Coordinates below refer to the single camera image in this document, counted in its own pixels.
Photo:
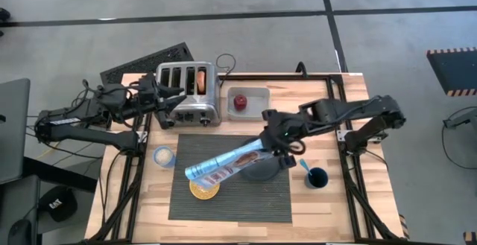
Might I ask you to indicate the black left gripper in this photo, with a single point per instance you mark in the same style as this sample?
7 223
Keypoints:
149 92

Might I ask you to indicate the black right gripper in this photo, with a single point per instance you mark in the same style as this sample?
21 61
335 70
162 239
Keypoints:
285 129

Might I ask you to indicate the bagel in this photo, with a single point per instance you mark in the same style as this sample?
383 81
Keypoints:
201 81

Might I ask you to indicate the red apple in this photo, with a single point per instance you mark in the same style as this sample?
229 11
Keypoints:
240 102

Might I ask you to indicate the cinnamon squares cereal bag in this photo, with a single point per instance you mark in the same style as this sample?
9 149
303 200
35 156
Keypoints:
223 163

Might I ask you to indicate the light blue cup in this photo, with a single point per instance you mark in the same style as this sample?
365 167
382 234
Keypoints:
163 156

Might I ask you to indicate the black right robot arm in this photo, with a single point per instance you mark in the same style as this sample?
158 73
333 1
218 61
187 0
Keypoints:
354 107

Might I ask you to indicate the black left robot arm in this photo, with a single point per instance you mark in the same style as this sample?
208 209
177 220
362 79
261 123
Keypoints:
93 137

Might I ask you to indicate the silver four-slot toaster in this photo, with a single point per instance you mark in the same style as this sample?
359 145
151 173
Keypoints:
188 107

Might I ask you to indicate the black plate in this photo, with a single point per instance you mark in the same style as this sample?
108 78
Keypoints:
261 172

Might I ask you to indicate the black perforated floor mat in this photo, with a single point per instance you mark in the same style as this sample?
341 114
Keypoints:
149 64

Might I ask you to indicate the pale plastic tray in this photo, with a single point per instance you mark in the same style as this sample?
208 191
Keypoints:
257 103

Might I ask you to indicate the teal spoon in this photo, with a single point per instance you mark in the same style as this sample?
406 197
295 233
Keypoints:
303 163

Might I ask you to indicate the dark blue cup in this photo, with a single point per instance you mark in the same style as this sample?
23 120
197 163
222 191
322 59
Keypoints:
317 178

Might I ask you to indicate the blue patterned bowl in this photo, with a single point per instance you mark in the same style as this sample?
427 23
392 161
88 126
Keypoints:
204 193

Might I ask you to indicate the grey woven placemat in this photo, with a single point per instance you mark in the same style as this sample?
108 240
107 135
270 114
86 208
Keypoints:
208 207

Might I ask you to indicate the black cap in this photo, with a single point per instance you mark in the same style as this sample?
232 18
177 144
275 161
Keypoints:
57 204

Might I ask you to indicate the grey laptop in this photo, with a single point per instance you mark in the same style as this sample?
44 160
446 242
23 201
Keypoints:
13 133

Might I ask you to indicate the grey metal stand leg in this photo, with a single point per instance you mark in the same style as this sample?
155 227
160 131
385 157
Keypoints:
462 118

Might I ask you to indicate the hazard-striped black platform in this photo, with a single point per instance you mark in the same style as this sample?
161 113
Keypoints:
454 70

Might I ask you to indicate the black computer mouse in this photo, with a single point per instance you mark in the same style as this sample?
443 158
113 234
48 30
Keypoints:
18 234

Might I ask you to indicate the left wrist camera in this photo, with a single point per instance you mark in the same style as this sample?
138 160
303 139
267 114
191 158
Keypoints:
165 119

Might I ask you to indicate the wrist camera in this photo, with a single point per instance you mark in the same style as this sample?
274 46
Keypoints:
165 119
287 162

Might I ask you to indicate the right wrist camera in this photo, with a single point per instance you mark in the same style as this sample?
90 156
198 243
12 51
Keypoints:
287 162

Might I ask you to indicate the black aluminium table frame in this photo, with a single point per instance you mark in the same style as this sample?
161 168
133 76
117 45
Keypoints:
329 85

